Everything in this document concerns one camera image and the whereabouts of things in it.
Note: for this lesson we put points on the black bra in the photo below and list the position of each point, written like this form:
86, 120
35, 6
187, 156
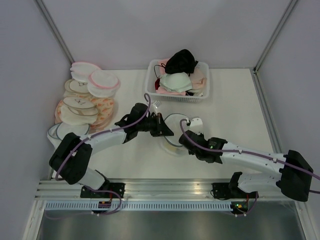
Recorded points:
181, 62

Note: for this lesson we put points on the right aluminium table-edge rail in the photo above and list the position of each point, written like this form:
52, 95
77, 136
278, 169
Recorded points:
273, 134

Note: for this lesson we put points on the beige-trim mesh laundry bag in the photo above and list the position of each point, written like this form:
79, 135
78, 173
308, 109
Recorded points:
75, 88

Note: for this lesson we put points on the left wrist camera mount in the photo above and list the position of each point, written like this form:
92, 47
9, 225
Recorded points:
155, 107

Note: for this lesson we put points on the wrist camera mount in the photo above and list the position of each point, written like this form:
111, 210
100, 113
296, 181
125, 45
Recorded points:
195, 125
155, 107

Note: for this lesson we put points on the white plastic basket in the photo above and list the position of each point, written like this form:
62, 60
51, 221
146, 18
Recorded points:
153, 72

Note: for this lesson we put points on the right aluminium frame post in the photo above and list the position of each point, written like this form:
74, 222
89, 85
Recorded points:
275, 34

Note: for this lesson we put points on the white mesh blue-trim laundry bag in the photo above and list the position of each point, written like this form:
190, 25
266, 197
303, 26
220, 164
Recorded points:
171, 143

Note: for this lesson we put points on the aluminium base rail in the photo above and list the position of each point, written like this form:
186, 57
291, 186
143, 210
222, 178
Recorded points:
136, 189

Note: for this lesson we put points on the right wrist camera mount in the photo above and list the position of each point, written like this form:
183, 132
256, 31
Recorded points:
195, 125

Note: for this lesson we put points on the left aluminium frame post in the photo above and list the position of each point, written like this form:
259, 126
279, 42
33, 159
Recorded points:
45, 13

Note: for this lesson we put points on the blue-trim mesh bag on pile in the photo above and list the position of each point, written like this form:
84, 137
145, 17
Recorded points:
58, 131

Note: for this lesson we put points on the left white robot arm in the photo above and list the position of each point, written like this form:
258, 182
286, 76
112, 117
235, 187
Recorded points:
71, 158

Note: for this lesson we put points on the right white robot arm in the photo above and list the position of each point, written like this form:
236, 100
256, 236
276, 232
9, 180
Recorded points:
288, 172

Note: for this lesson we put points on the pink-trim bag at back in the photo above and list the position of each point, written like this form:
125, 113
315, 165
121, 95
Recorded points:
81, 70

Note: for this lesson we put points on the pink-trim mesh laundry bag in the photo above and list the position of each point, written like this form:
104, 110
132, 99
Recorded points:
103, 84

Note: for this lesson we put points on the white bra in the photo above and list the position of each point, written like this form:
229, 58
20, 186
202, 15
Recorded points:
177, 82

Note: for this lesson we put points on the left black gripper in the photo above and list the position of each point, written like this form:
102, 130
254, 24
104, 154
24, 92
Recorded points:
161, 129

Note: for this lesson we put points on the orange patterned laundry bag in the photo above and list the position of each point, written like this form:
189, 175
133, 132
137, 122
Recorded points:
105, 107

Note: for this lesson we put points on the beige bag with bra print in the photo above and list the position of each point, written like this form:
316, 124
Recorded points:
77, 111

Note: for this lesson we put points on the aluminium frame post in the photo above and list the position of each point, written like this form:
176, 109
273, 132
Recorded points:
45, 13
275, 34

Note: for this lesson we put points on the white slotted cable duct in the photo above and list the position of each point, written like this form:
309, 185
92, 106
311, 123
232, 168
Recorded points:
94, 205

